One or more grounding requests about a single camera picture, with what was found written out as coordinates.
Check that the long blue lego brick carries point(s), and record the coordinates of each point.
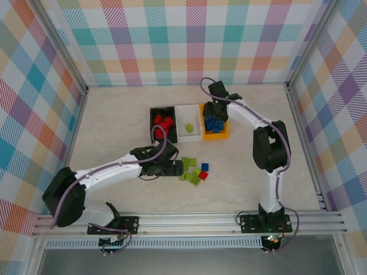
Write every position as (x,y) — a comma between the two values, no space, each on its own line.
(218,123)

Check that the green lego brick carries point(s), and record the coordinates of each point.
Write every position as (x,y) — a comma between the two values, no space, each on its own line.
(195,181)
(189,176)
(182,178)
(197,172)
(189,127)
(186,162)
(193,162)

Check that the tall red lego brick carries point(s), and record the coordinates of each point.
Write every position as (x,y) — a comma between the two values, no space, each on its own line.
(164,126)

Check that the white plastic bin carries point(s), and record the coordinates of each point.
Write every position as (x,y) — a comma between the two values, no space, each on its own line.
(186,114)

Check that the yellow plastic bin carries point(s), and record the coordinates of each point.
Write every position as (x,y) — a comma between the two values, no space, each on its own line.
(218,137)

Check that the black plastic bin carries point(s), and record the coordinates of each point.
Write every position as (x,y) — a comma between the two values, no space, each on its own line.
(163,110)

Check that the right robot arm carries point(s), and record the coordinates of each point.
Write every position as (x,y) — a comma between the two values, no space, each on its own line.
(269,149)

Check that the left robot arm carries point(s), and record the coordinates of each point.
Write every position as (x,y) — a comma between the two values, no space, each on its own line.
(109,172)

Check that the grey metal panel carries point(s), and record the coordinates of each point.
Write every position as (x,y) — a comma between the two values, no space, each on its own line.
(186,262)

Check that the aluminium mounting rail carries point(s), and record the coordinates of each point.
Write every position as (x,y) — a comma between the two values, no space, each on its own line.
(186,223)

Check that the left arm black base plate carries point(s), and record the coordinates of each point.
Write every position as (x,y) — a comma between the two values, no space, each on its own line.
(129,224)

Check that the aluminium table side rail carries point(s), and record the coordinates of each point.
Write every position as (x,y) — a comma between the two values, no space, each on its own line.
(301,137)
(76,137)

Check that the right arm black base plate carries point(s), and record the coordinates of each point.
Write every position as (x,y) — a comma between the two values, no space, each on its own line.
(249,223)

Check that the aluminium frame post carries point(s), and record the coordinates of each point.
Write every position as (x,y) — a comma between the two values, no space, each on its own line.
(58,46)
(312,43)

